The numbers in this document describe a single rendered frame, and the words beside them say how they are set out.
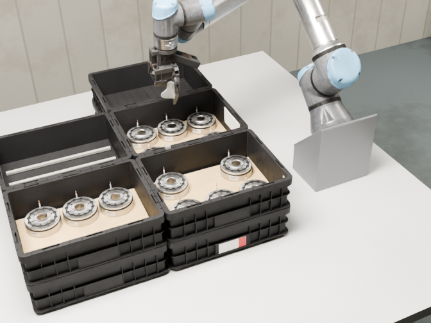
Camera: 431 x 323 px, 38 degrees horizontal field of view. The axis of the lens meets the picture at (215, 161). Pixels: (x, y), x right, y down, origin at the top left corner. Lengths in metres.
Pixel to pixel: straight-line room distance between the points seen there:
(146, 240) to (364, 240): 0.69
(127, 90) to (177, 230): 0.88
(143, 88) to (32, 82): 1.30
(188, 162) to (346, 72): 0.57
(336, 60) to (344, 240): 0.56
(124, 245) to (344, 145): 0.82
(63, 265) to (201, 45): 2.45
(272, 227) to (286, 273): 0.16
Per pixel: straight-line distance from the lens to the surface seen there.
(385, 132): 3.81
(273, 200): 1.87
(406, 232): 2.06
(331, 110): 2.11
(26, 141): 2.16
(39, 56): 3.65
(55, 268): 1.74
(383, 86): 4.29
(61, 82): 3.74
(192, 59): 2.02
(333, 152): 2.10
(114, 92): 2.49
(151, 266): 1.84
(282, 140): 2.41
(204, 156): 2.02
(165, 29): 1.91
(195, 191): 1.95
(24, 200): 1.92
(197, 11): 1.93
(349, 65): 2.03
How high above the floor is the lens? 2.05
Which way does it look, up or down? 36 degrees down
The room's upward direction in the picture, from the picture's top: 1 degrees counter-clockwise
